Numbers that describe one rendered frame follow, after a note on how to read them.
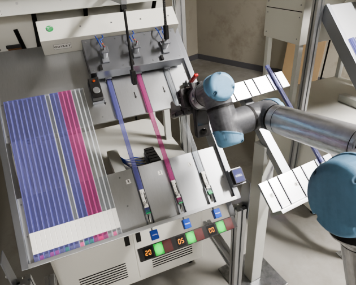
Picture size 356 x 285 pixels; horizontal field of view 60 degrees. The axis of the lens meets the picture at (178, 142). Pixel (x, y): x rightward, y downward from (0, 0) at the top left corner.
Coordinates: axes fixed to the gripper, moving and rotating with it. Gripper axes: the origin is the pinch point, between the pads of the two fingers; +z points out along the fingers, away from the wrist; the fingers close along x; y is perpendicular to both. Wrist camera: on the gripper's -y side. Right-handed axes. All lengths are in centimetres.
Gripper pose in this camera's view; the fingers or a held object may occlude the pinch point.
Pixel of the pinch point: (183, 115)
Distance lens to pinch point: 111.3
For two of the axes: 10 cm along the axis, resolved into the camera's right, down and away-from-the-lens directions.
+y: -2.5, -9.7, 0.1
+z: -2.8, 0.8, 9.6
